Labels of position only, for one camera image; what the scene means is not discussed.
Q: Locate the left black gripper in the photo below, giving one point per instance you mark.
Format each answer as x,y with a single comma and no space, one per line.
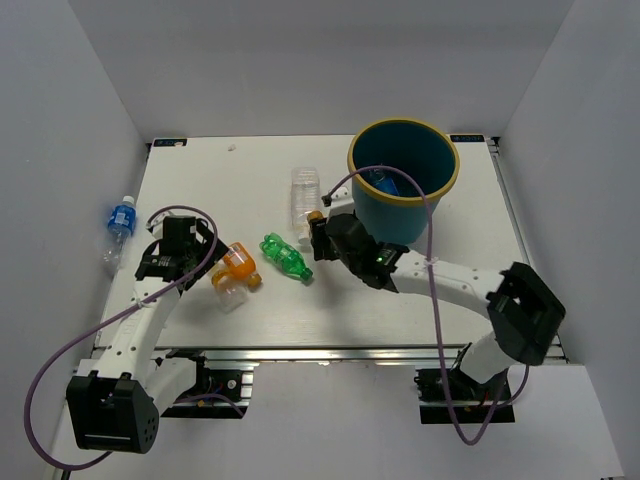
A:
219,252

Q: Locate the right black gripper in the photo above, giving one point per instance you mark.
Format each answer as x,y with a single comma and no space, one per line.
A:
319,239

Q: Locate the small orange juice bottle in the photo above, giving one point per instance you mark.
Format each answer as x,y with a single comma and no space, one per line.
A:
315,217

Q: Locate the orange bottle with label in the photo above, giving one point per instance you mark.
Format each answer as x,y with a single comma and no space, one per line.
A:
242,266

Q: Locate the clear plastic water bottle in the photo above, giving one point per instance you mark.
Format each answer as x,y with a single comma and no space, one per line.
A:
304,199

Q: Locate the green plastic bottle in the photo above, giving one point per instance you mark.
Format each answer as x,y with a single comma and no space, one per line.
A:
285,257

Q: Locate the blue label water bottle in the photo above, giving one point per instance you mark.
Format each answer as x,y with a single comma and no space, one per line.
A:
120,227

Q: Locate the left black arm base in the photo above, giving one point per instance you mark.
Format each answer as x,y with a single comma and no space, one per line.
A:
219,392

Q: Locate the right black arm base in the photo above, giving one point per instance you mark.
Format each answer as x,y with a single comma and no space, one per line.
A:
471,401

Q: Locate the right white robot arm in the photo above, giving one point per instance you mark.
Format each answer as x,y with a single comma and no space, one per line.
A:
525,315

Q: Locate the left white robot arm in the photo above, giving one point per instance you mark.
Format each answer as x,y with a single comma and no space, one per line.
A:
117,405

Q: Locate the teal bin with yellow rim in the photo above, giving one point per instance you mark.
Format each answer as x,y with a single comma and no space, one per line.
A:
399,165

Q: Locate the left blue corner sticker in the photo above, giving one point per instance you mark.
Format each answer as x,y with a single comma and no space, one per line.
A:
169,142

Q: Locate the blue corner sticker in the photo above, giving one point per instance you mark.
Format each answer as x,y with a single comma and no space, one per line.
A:
169,142
467,138

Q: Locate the right blue corner sticker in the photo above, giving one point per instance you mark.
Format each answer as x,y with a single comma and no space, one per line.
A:
467,138

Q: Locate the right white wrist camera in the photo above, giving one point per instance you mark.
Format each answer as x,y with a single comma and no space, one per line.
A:
339,202

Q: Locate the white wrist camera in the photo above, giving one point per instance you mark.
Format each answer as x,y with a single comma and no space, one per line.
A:
155,228
339,202

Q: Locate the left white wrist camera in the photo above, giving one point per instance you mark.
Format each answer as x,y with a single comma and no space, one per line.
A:
155,228

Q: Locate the aluminium table rail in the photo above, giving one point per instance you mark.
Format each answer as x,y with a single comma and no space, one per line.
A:
322,354

